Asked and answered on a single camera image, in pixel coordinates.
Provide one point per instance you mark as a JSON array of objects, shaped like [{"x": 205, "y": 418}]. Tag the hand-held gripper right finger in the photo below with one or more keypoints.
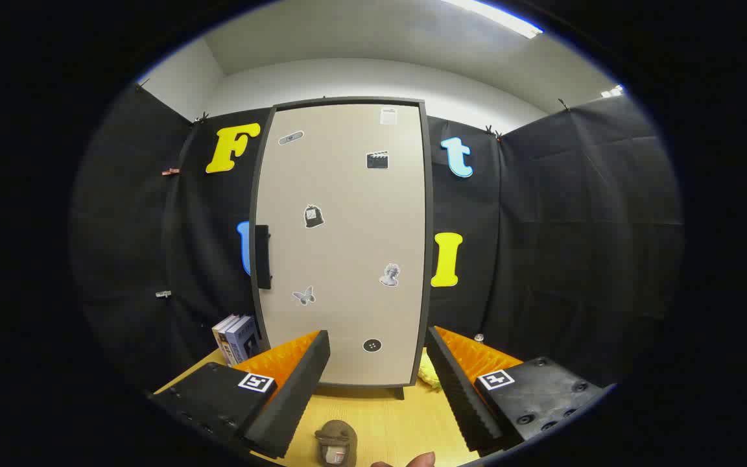
[{"x": 461, "y": 389}]

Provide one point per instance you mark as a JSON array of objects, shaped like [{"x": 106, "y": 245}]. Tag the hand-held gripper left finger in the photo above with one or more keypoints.
[{"x": 296, "y": 389}]

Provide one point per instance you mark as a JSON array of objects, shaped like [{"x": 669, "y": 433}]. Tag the brown fuzzy shoe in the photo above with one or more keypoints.
[{"x": 336, "y": 438}]

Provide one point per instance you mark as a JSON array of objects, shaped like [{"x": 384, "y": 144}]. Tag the grey shoe cabinet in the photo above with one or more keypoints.
[{"x": 429, "y": 259}]

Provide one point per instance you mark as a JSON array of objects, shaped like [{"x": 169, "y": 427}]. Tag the yellow round soft toy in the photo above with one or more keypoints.
[{"x": 428, "y": 375}]

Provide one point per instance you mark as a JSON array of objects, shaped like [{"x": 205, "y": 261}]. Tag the blue book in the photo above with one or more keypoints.
[{"x": 244, "y": 337}]

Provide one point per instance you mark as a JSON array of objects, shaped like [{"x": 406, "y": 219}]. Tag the pale-spined book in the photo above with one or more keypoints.
[{"x": 223, "y": 334}]

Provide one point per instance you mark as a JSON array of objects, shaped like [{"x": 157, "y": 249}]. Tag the black backdrop cloth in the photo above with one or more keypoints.
[{"x": 542, "y": 227}]

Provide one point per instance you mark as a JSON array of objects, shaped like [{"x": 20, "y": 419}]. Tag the small ceiling light panel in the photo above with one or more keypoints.
[{"x": 612, "y": 91}]

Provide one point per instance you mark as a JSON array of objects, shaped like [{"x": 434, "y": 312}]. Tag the long ceiling light panel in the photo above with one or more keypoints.
[{"x": 497, "y": 16}]

